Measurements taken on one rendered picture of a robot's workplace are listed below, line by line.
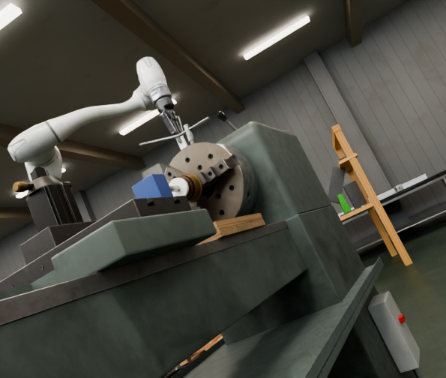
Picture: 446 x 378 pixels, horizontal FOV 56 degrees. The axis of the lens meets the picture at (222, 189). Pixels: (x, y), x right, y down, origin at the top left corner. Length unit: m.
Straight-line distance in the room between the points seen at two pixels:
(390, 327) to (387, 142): 7.09
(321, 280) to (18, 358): 1.10
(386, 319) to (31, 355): 1.41
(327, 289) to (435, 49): 7.98
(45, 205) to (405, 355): 1.37
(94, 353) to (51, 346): 0.07
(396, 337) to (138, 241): 1.30
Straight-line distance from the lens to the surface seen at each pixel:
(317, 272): 1.48
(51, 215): 0.99
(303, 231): 1.47
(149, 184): 1.16
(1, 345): 0.56
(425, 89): 8.95
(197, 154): 1.45
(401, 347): 1.80
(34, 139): 1.77
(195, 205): 1.36
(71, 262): 0.71
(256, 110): 9.08
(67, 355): 0.60
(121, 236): 0.64
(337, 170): 5.74
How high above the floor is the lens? 0.78
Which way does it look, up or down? 11 degrees up
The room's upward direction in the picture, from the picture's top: 25 degrees counter-clockwise
